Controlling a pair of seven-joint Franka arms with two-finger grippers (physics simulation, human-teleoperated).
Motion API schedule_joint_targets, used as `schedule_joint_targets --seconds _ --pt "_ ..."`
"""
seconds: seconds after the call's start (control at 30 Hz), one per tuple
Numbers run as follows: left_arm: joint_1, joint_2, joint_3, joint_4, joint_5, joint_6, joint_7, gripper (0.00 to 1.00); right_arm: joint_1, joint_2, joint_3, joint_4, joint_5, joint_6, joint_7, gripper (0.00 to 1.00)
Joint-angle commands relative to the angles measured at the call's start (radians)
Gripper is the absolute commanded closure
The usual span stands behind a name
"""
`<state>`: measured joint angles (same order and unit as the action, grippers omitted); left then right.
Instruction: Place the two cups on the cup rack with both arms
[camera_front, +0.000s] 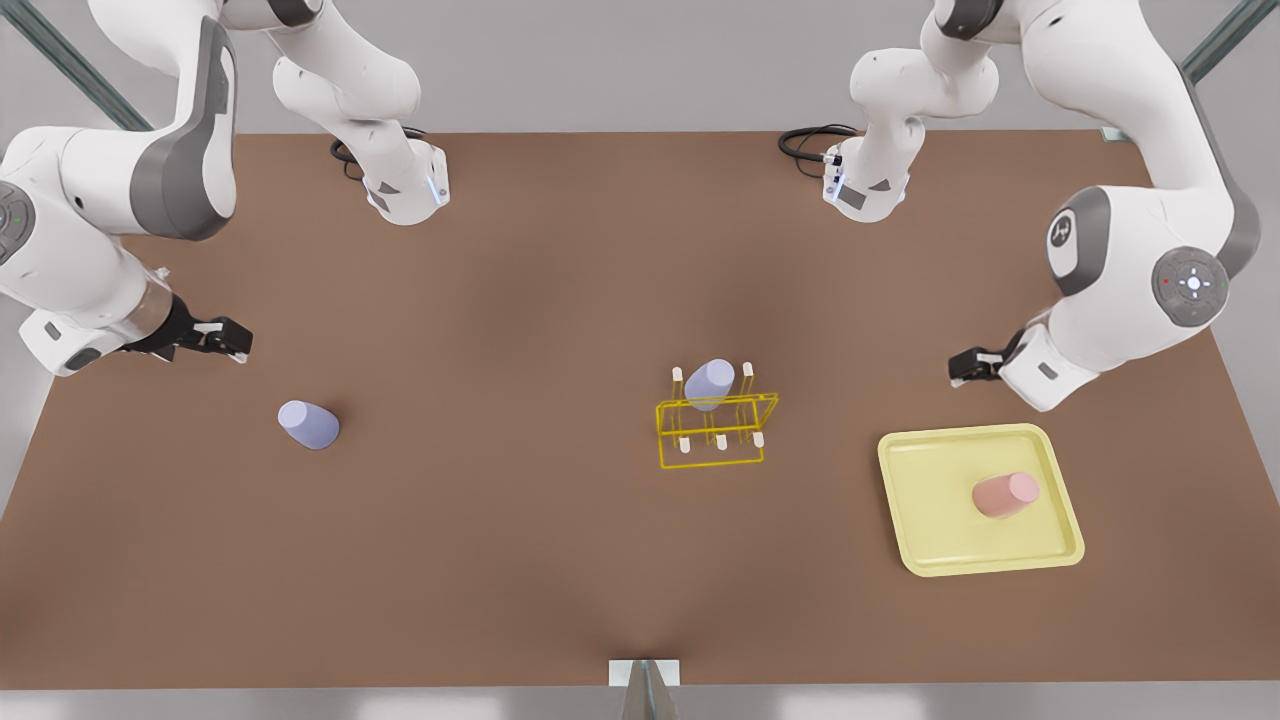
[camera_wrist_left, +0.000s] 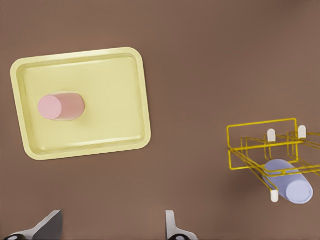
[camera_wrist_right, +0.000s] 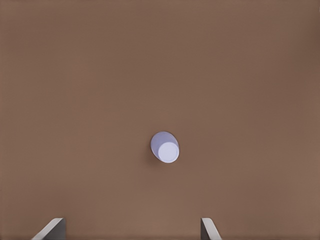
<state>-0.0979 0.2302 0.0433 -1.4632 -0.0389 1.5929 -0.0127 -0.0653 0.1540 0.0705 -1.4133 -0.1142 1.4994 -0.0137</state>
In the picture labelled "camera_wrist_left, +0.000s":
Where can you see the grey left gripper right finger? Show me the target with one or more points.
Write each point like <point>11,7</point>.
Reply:
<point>172,225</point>

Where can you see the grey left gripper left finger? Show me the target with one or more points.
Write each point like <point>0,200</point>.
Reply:
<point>47,226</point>

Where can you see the pink cup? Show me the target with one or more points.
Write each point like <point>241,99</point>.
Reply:
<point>60,106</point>

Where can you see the lavender cup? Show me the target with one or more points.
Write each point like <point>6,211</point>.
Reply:
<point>295,186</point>

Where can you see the pale yellow tray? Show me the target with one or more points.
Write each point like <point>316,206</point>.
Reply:
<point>100,87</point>

